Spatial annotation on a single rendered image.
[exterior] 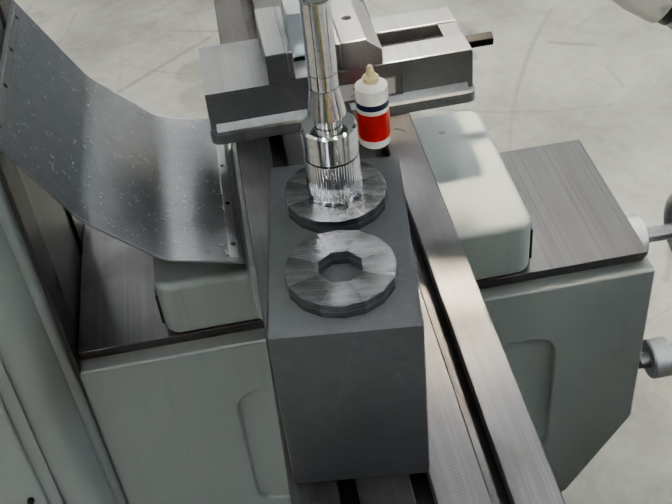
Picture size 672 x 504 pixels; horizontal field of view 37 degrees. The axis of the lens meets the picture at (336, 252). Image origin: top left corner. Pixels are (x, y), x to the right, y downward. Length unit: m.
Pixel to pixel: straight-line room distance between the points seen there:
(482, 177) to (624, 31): 2.11
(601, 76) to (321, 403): 2.48
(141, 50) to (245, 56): 2.23
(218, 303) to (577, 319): 0.50
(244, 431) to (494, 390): 0.60
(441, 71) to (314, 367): 0.62
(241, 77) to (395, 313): 0.60
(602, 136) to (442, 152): 1.55
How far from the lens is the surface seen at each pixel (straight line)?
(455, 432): 0.93
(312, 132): 0.82
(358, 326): 0.76
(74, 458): 1.42
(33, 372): 1.30
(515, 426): 0.93
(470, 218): 1.31
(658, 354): 1.55
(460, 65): 1.31
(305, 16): 0.76
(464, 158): 1.41
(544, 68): 3.24
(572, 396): 1.57
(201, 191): 1.33
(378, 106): 1.22
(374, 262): 0.79
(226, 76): 1.30
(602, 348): 1.51
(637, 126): 3.00
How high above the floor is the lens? 1.69
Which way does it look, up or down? 41 degrees down
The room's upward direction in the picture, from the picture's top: 7 degrees counter-clockwise
